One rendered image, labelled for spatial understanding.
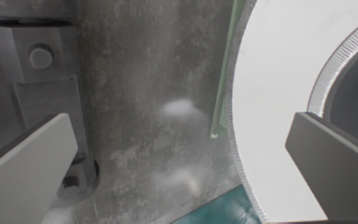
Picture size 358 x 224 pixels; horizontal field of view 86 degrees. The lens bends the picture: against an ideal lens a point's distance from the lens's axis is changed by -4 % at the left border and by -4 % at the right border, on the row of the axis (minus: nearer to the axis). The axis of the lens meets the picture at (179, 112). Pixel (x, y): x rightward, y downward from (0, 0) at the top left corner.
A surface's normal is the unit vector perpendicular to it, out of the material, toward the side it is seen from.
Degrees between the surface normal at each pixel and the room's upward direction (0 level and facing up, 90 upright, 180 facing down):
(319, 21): 90
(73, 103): 0
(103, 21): 0
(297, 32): 90
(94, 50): 0
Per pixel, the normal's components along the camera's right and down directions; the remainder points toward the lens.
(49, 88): 0.54, 0.43
